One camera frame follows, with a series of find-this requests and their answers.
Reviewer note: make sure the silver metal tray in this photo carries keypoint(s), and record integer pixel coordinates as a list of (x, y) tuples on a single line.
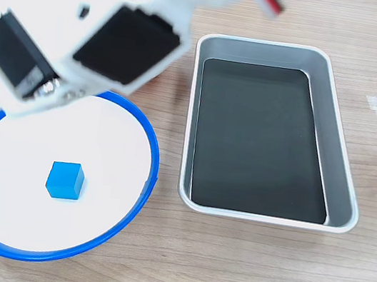
[(341, 137)]

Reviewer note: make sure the blue cube block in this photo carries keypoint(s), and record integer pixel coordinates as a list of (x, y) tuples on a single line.
[(64, 180)]

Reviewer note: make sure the blue rimmed round dish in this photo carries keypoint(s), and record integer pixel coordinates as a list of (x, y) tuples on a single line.
[(51, 226)]

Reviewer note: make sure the black tray liner mat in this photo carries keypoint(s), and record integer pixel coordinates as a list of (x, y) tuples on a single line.
[(261, 138)]

